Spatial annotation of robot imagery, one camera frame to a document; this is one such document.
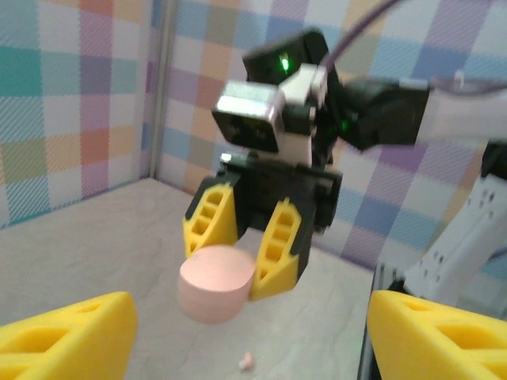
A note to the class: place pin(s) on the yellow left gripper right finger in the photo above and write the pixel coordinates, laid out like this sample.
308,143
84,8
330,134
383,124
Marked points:
428,340

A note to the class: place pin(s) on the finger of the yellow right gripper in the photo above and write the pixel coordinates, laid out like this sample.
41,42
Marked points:
277,273
223,229

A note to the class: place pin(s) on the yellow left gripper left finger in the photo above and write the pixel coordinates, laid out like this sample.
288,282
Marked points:
79,336

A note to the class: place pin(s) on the pink earbud charging case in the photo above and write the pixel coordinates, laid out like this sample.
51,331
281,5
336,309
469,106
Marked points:
216,285

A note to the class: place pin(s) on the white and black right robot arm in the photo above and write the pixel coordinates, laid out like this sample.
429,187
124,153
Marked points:
455,237

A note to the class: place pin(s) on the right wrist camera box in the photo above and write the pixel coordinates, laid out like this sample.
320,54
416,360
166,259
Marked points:
249,115

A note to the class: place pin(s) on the aluminium corner frame post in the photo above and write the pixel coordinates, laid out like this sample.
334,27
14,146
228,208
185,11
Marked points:
162,79

